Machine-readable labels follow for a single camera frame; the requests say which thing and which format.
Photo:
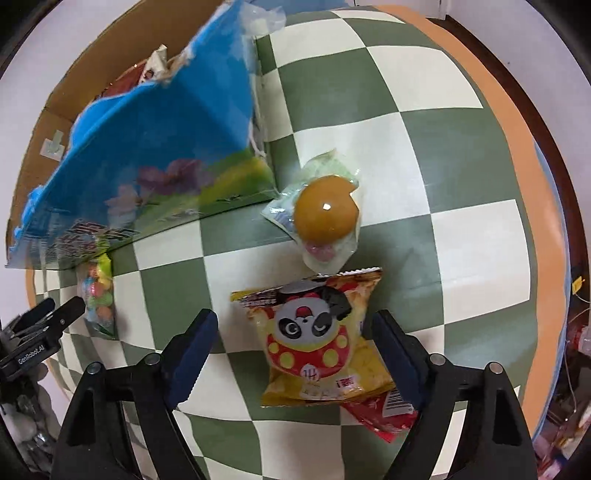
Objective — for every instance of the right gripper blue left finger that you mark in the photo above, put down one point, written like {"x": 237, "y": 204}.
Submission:
{"x": 163, "y": 380}

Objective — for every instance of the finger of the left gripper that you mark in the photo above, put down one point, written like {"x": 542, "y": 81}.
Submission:
{"x": 64, "y": 315}
{"x": 28, "y": 322}

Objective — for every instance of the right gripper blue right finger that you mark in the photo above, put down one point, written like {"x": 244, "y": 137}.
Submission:
{"x": 427, "y": 382}

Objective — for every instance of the colourful candy ball bag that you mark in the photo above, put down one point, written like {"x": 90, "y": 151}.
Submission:
{"x": 95, "y": 286}

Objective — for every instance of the yellow panda snack packet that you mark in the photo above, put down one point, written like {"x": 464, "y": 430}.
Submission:
{"x": 311, "y": 332}

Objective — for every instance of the left hand in glove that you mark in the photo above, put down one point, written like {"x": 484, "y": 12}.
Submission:
{"x": 28, "y": 414}

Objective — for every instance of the small red snack packet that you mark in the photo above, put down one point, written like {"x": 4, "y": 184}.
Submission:
{"x": 387, "y": 414}

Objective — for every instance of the green white checkered mat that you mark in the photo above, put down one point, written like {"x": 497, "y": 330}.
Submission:
{"x": 458, "y": 213}

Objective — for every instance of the blue cardboard milk box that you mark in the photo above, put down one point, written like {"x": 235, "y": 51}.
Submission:
{"x": 102, "y": 172}

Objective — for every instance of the red white snack bar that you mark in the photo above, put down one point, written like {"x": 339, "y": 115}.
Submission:
{"x": 146, "y": 70}

